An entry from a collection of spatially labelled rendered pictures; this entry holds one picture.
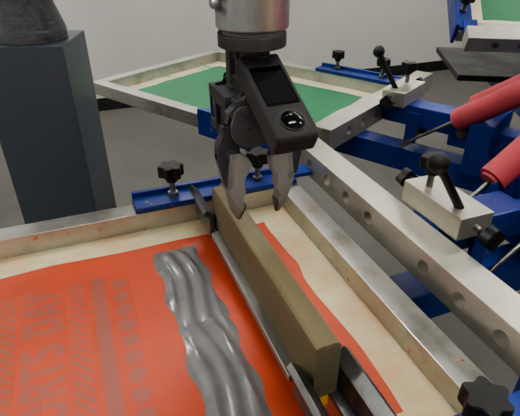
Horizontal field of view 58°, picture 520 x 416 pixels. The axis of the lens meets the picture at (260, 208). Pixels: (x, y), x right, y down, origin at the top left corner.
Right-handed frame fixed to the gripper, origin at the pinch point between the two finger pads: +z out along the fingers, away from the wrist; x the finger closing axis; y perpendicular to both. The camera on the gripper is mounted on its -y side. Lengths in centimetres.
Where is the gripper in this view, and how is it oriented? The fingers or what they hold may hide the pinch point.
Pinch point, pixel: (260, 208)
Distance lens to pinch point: 56.9
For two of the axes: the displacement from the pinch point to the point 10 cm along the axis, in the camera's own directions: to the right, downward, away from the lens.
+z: 0.0, 8.5, 5.2
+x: -9.3, 1.9, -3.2
